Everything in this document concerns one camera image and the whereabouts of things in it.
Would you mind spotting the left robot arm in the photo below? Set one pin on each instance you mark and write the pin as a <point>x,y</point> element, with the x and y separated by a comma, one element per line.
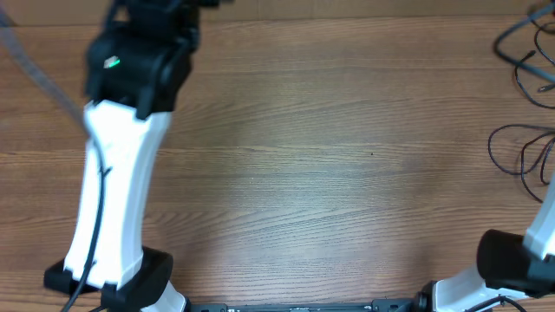
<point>136,67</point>

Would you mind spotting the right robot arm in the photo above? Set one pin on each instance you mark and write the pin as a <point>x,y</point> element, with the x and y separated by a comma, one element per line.
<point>508,268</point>

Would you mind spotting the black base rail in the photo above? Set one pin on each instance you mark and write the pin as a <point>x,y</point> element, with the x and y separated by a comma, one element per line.
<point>377,305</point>

